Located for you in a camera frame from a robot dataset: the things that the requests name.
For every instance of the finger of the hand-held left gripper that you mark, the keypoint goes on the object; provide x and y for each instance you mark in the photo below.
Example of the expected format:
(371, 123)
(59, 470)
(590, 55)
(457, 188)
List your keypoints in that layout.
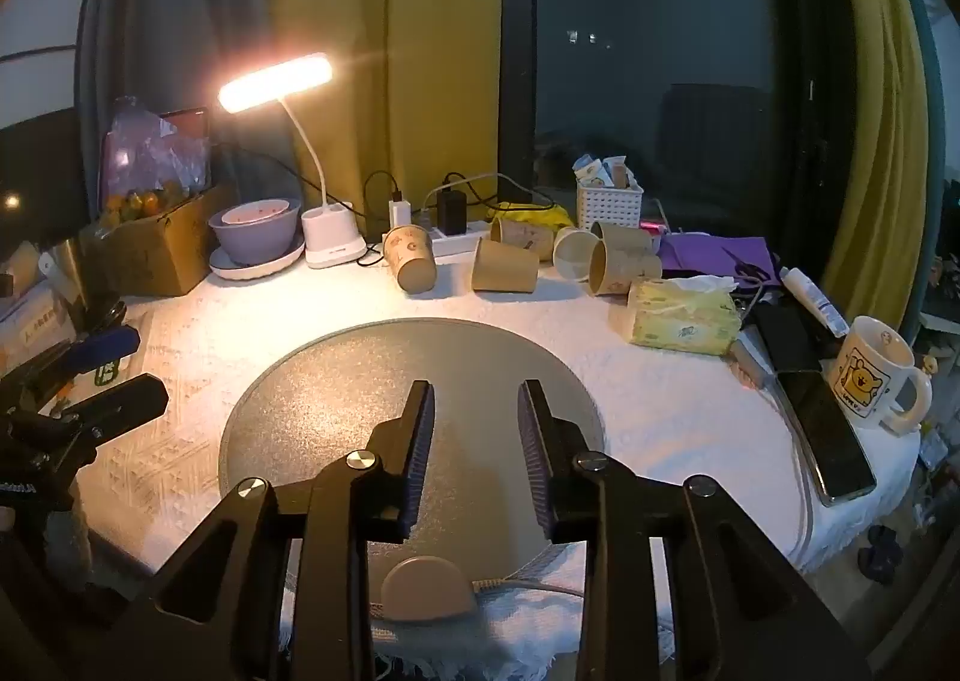
(101, 345)
(124, 402)

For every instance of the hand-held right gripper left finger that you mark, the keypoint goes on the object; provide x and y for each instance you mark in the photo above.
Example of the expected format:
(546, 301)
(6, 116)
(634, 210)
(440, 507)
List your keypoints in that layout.
(420, 456)

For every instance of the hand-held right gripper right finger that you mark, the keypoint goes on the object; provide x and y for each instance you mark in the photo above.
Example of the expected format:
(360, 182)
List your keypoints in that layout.
(534, 456)

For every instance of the brown paper cup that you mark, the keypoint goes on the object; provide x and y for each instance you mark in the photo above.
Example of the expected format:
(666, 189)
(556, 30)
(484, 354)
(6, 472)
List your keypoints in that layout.
(523, 232)
(624, 236)
(504, 267)
(411, 259)
(624, 270)

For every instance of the white paper cup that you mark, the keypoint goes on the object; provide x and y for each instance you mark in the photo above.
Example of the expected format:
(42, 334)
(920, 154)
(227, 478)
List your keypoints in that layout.
(574, 253)

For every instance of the white printed box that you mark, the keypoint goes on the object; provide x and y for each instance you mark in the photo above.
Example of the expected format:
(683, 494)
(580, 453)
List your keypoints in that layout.
(34, 332)

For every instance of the round grey table mat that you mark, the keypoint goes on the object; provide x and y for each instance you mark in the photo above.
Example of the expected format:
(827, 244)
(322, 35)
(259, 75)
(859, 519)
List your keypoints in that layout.
(337, 388)

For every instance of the cardboard box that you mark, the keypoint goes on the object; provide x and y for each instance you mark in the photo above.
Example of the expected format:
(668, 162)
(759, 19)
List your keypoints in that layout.
(161, 246)

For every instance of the beige mat controller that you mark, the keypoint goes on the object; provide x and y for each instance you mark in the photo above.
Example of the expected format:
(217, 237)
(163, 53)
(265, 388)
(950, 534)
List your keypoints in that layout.
(427, 587)

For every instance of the white textured tablecloth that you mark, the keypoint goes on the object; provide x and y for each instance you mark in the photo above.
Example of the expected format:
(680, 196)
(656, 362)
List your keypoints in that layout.
(675, 411)

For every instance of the purple plate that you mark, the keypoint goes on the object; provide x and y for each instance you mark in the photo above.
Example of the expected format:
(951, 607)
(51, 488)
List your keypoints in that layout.
(259, 268)

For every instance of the purple bowl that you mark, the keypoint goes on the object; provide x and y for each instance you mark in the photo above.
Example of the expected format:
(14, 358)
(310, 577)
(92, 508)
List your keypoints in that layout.
(251, 231)

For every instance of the yellow tissue pack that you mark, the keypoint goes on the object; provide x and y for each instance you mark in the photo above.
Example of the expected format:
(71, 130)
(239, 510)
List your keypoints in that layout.
(682, 321)

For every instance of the clear plastic bag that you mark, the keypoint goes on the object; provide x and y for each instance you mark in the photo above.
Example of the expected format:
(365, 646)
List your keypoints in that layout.
(154, 148)

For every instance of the white power strip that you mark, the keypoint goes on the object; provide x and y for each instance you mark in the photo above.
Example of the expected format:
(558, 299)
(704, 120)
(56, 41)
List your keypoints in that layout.
(459, 244)

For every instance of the yellow cloth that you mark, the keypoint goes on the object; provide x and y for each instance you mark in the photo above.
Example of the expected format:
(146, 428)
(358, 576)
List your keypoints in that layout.
(551, 216)

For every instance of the white charger plug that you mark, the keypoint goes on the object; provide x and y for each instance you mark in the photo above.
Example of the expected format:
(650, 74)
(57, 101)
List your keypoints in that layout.
(400, 212)

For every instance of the black charger plug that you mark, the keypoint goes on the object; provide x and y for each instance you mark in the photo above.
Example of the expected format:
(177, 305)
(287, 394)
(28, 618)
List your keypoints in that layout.
(451, 212)

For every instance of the white plastic basket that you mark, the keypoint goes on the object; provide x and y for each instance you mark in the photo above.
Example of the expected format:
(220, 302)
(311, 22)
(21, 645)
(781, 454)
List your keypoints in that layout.
(609, 205)

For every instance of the purple folder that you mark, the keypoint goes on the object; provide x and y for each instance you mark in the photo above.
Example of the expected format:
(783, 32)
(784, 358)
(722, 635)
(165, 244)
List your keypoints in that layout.
(705, 253)

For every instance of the black wallet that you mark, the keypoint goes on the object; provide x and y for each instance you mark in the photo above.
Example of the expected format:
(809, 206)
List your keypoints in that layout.
(786, 340)

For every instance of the black scissors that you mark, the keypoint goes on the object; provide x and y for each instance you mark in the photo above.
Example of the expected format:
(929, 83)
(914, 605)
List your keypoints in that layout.
(750, 272)

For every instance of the black smartphone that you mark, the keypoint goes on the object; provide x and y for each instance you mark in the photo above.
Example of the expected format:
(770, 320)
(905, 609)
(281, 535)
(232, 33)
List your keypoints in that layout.
(825, 433)

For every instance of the white desk lamp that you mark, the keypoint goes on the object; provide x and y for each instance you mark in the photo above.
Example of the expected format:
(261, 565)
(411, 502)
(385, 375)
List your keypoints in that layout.
(276, 81)

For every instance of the white tube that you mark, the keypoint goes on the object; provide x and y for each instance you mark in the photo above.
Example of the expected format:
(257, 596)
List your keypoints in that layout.
(814, 298)

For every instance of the white bear print mug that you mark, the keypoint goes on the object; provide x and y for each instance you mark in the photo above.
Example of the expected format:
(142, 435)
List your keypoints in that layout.
(874, 377)

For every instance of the yellow curtain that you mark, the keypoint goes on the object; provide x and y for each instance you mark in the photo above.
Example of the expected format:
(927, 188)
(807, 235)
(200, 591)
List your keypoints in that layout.
(375, 51)
(885, 88)

